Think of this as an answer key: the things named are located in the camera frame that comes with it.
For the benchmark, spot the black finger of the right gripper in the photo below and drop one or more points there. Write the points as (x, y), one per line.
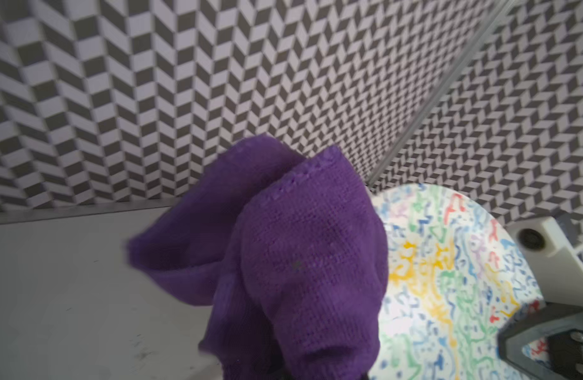
(562, 328)

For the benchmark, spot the purple cloth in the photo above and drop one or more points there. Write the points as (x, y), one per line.
(287, 251)

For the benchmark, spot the colourful speckled round plate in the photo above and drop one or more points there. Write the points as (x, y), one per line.
(456, 278)

